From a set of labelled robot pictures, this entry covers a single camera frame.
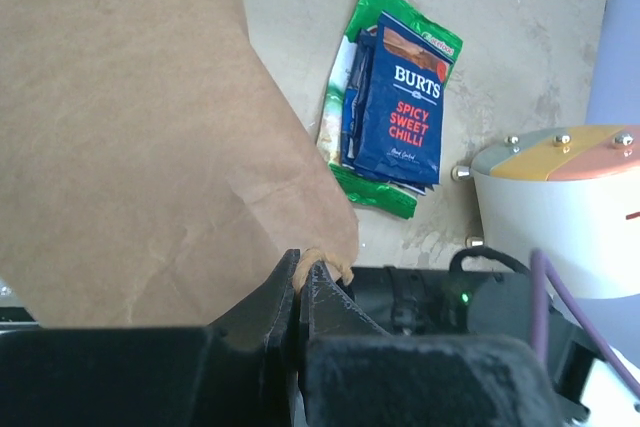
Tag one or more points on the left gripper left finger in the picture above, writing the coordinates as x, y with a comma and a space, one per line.
236, 371

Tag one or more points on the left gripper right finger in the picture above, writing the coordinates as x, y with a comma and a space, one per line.
355, 374

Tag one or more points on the brown paper bag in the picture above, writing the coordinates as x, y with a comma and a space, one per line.
152, 172

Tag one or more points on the blue Burts chilli crisps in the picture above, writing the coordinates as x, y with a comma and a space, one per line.
401, 129

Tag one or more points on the blue snack packet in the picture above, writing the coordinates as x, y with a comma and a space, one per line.
354, 104

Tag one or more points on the green Chuba cassava chips bag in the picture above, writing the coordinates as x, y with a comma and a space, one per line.
388, 197

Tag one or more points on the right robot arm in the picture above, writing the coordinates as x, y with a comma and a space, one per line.
489, 293

